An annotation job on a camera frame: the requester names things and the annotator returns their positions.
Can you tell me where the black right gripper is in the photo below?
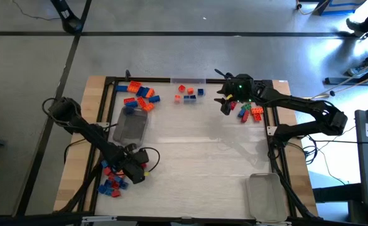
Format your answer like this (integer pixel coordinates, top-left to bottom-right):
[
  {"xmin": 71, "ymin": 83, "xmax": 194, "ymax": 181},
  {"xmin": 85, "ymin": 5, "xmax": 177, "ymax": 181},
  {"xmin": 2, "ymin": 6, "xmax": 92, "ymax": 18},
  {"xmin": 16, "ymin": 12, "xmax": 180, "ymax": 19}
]
[{"xmin": 214, "ymin": 74, "xmax": 255, "ymax": 116}]

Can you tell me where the grey translucent bin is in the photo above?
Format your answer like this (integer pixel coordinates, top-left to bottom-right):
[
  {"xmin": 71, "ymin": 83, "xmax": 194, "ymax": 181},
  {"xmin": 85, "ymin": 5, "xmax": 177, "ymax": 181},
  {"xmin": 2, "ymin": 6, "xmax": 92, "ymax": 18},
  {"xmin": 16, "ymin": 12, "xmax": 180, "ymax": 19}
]
[{"xmin": 112, "ymin": 105, "xmax": 149, "ymax": 148}]

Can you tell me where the clear plastic bin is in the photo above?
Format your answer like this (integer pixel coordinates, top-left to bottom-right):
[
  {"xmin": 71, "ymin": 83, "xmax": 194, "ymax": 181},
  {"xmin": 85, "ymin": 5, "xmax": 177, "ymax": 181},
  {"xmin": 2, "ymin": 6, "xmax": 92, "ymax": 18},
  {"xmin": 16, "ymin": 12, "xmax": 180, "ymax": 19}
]
[{"xmin": 170, "ymin": 78, "xmax": 207, "ymax": 104}]

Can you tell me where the black floor strip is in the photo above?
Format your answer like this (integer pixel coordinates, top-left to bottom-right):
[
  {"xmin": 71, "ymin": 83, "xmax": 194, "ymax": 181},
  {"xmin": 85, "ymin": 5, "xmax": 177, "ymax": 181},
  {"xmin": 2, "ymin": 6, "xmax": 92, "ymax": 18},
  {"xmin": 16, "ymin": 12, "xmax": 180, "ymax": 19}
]
[
  {"xmin": 0, "ymin": 30, "xmax": 354, "ymax": 38},
  {"xmin": 13, "ymin": 0, "xmax": 93, "ymax": 217}
]

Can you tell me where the white plastic tray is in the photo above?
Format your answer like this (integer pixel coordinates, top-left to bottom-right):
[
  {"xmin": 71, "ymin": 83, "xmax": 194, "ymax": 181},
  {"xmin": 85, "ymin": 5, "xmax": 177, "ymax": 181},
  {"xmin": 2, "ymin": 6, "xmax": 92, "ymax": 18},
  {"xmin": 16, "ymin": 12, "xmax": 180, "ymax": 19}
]
[{"xmin": 246, "ymin": 172, "xmax": 289, "ymax": 223}]

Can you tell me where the black rig bar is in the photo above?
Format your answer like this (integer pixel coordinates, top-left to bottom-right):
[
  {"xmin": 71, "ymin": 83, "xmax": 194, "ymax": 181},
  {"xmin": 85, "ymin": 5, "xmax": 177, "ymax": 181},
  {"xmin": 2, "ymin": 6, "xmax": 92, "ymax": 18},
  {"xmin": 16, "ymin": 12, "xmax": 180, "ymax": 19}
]
[{"xmin": 0, "ymin": 212, "xmax": 368, "ymax": 226}]

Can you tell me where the black floor stand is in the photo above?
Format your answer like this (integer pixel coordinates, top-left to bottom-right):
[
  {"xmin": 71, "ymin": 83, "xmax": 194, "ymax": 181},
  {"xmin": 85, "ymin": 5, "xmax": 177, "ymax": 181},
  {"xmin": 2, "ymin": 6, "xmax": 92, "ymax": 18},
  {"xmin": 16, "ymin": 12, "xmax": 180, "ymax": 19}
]
[{"xmin": 324, "ymin": 56, "xmax": 368, "ymax": 86}]

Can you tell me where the person's shoe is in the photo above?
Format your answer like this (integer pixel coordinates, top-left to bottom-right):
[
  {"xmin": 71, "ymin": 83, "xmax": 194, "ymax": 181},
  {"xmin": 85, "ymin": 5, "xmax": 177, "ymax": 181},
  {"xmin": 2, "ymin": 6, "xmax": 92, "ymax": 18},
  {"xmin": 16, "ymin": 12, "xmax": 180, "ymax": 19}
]
[
  {"xmin": 345, "ymin": 18, "xmax": 366, "ymax": 34},
  {"xmin": 348, "ymin": 63, "xmax": 368, "ymax": 77}
]

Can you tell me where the blue white box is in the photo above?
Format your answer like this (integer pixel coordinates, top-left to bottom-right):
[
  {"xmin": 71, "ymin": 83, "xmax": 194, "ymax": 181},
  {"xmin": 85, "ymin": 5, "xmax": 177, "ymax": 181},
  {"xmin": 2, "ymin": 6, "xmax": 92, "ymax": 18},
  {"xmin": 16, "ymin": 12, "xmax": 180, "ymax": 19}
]
[{"xmin": 315, "ymin": 0, "xmax": 367, "ymax": 16}]

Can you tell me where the black stand base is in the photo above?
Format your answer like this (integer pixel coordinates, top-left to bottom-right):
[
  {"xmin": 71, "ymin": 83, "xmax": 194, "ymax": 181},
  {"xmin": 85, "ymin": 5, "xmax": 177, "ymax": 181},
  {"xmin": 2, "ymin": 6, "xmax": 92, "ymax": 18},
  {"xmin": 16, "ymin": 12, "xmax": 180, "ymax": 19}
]
[{"xmin": 50, "ymin": 0, "xmax": 85, "ymax": 34}]

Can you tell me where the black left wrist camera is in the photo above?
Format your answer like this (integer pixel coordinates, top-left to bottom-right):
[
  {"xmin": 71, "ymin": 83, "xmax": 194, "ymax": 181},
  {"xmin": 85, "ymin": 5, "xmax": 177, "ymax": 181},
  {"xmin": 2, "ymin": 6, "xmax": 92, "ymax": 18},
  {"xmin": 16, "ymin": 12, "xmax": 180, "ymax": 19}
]
[{"xmin": 133, "ymin": 149, "xmax": 150, "ymax": 164}]

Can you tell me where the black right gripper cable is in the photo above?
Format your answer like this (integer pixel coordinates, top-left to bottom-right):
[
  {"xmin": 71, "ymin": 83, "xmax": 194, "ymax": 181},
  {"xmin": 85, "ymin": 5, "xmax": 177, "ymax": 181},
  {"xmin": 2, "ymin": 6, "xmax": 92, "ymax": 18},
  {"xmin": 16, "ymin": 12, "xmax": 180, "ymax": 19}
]
[{"xmin": 214, "ymin": 68, "xmax": 235, "ymax": 80}]

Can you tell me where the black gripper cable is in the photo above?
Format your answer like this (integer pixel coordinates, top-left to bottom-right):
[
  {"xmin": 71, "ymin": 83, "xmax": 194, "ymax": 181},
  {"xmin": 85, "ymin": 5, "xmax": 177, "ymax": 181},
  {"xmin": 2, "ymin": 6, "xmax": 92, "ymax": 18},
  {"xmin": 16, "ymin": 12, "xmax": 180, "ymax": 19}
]
[
  {"xmin": 214, "ymin": 68, "xmax": 235, "ymax": 80},
  {"xmin": 139, "ymin": 146, "xmax": 161, "ymax": 173}
]

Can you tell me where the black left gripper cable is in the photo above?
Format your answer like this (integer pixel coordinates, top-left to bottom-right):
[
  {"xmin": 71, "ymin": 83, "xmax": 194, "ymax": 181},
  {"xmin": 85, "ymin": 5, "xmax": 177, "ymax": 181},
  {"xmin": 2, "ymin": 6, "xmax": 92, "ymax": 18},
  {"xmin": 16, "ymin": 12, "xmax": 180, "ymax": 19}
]
[{"xmin": 139, "ymin": 146, "xmax": 161, "ymax": 173}]

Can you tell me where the black cable bundle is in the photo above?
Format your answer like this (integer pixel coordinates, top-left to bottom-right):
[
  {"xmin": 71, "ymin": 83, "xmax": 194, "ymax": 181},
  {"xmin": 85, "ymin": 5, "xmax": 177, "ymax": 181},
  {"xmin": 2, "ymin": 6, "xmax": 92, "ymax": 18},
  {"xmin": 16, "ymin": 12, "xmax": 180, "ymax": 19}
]
[
  {"xmin": 60, "ymin": 163, "xmax": 108, "ymax": 214},
  {"xmin": 267, "ymin": 141, "xmax": 318, "ymax": 220}
]

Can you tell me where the white rail bracket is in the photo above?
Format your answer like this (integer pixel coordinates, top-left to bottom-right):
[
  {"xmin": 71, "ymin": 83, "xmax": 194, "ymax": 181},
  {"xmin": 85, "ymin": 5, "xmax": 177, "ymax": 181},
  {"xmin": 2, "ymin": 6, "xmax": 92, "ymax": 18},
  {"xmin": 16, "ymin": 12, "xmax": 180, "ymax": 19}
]
[{"xmin": 82, "ymin": 215, "xmax": 117, "ymax": 224}]

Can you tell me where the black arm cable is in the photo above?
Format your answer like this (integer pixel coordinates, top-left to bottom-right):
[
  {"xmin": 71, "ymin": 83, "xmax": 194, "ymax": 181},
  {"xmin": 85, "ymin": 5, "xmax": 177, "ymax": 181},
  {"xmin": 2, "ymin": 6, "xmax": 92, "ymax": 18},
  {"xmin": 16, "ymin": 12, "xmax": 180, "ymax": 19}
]
[{"xmin": 63, "ymin": 137, "xmax": 89, "ymax": 164}]

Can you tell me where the black table frame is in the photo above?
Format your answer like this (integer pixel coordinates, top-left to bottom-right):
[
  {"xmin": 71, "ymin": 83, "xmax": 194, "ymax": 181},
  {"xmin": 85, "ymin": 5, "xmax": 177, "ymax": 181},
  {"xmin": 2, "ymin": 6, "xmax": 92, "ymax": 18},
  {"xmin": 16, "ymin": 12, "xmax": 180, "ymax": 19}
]
[{"xmin": 77, "ymin": 76, "xmax": 318, "ymax": 224}]

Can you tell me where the yellow floor cable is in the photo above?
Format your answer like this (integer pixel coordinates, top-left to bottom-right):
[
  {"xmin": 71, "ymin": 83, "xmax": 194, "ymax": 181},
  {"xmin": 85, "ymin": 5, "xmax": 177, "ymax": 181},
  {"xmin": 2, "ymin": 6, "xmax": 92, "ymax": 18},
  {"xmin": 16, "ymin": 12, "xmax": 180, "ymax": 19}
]
[{"xmin": 296, "ymin": 0, "xmax": 329, "ymax": 16}]

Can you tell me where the grey hanging cable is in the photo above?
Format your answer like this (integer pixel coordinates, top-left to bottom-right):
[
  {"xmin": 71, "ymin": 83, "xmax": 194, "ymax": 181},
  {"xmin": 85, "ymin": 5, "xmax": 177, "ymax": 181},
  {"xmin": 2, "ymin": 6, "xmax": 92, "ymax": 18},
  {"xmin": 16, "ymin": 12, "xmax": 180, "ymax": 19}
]
[{"xmin": 293, "ymin": 53, "xmax": 368, "ymax": 108}]

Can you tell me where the yellow hanging cable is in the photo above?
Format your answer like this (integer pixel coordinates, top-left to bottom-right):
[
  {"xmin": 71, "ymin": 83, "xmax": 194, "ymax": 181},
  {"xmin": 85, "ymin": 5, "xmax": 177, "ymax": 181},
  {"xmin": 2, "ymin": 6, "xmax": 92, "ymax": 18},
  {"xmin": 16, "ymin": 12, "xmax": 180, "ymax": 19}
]
[{"xmin": 292, "ymin": 71, "xmax": 368, "ymax": 100}]

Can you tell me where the thin floor cable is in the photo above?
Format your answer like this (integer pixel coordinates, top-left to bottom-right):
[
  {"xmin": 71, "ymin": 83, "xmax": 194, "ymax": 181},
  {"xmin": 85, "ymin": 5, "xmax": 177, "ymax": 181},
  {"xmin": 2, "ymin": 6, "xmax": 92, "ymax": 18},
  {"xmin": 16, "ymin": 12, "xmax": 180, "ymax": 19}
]
[{"xmin": 12, "ymin": 0, "xmax": 62, "ymax": 21}]

